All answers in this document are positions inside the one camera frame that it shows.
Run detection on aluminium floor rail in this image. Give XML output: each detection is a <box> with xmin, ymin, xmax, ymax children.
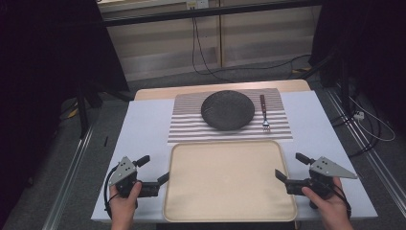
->
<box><xmin>40</xmin><ymin>124</ymin><xmax>96</xmax><ymax>230</ymax></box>
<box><xmin>324</xmin><ymin>87</ymin><xmax>406</xmax><ymax>219</ymax></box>

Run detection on black metal stand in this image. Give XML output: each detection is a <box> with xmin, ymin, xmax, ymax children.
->
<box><xmin>58</xmin><ymin>80</ymin><xmax>135</xmax><ymax>139</ymax></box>
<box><xmin>300</xmin><ymin>47</ymin><xmax>353</xmax><ymax>120</ymax></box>

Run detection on light wooden cabinet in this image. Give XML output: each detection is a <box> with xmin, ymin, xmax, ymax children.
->
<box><xmin>97</xmin><ymin>0</ymin><xmax>322</xmax><ymax>82</ymax></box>

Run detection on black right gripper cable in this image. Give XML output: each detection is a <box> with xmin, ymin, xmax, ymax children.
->
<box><xmin>331</xmin><ymin>182</ymin><xmax>352</xmax><ymax>219</ymax></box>

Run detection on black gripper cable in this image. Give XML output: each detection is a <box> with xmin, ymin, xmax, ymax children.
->
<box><xmin>331</xmin><ymin>182</ymin><xmax>352</xmax><ymax>219</ymax></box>
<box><xmin>103</xmin><ymin>165</ymin><xmax>121</xmax><ymax>220</ymax></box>

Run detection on beige rectangular tray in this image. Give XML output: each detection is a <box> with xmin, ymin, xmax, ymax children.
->
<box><xmin>163</xmin><ymin>139</ymin><xmax>299</xmax><ymax>223</ymax></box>

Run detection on black metal shelf bar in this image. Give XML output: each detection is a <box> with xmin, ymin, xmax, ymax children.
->
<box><xmin>101</xmin><ymin>0</ymin><xmax>322</xmax><ymax>28</ymax></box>

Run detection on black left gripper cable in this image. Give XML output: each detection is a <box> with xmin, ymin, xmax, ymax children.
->
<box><xmin>103</xmin><ymin>165</ymin><xmax>121</xmax><ymax>220</ymax></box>

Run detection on striped placemat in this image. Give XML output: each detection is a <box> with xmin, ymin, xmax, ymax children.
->
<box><xmin>167</xmin><ymin>87</ymin><xmax>294</xmax><ymax>144</ymax></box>

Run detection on black curtain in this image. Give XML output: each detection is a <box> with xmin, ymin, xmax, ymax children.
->
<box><xmin>307</xmin><ymin>0</ymin><xmax>406</xmax><ymax>132</ymax></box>
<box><xmin>0</xmin><ymin>0</ymin><xmax>130</xmax><ymax>205</ymax></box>

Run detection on thin white cable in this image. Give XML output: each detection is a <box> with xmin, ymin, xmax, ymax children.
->
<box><xmin>348</xmin><ymin>95</ymin><xmax>396</xmax><ymax>143</ymax></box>

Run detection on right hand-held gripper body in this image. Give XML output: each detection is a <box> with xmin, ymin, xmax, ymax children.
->
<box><xmin>284</xmin><ymin>155</ymin><xmax>359</xmax><ymax>201</ymax></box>

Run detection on long black cable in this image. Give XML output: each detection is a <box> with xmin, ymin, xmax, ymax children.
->
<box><xmin>191</xmin><ymin>9</ymin><xmax>312</xmax><ymax>82</ymax></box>

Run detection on dark grey round plate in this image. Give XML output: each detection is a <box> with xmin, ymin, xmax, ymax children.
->
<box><xmin>200</xmin><ymin>89</ymin><xmax>256</xmax><ymax>131</ymax></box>

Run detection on person's right hand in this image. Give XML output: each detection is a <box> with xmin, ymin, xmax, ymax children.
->
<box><xmin>301</xmin><ymin>176</ymin><xmax>352</xmax><ymax>222</ymax></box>

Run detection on white wall socket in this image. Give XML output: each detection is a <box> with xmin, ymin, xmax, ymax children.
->
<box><xmin>186</xmin><ymin>0</ymin><xmax>210</xmax><ymax>11</ymax></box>

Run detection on fork with brown handle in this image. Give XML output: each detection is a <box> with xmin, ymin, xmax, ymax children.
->
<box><xmin>259</xmin><ymin>94</ymin><xmax>272</xmax><ymax>132</ymax></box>

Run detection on black floor cable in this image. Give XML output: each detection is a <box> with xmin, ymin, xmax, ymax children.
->
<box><xmin>329</xmin><ymin>104</ymin><xmax>383</xmax><ymax>158</ymax></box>

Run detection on person's left hand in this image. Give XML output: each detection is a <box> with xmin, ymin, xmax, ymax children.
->
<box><xmin>108</xmin><ymin>180</ymin><xmax>144</xmax><ymax>222</ymax></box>

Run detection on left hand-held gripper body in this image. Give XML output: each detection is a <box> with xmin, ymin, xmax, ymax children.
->
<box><xmin>108</xmin><ymin>155</ymin><xmax>160</xmax><ymax>199</ymax></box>

